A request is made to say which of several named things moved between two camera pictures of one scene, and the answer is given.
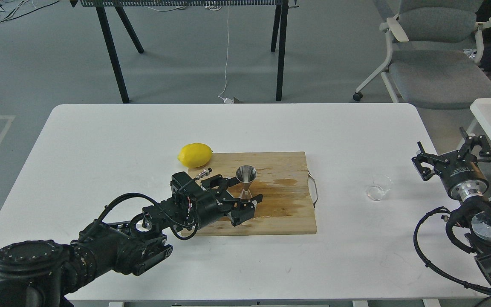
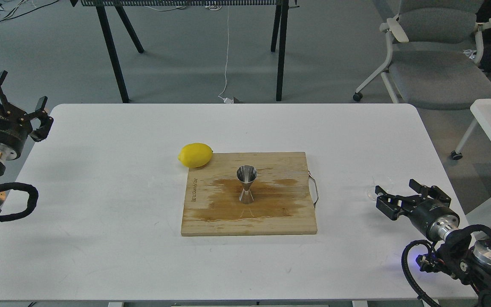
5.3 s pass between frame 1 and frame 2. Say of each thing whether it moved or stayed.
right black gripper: moved
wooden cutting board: stayed
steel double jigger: stayed
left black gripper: moved
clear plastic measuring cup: stayed
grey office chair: stayed
